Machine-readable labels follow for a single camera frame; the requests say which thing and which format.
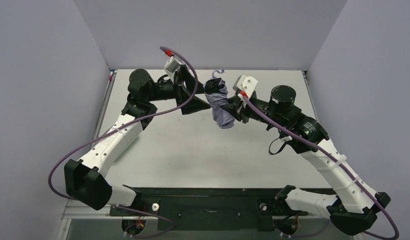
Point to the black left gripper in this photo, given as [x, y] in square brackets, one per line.
[179, 89]

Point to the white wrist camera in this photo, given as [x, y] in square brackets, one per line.
[245, 84]
[171, 66]

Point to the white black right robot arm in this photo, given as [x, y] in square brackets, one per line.
[353, 206]

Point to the aluminium table edge rail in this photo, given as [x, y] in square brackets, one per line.
[97, 131]

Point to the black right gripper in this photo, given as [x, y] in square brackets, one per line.
[241, 109]

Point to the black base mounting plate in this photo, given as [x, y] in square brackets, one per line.
[261, 222]

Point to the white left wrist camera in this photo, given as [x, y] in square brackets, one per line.
[171, 66]

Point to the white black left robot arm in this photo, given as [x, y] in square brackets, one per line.
[85, 178]

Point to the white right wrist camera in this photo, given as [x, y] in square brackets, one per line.
[245, 84]

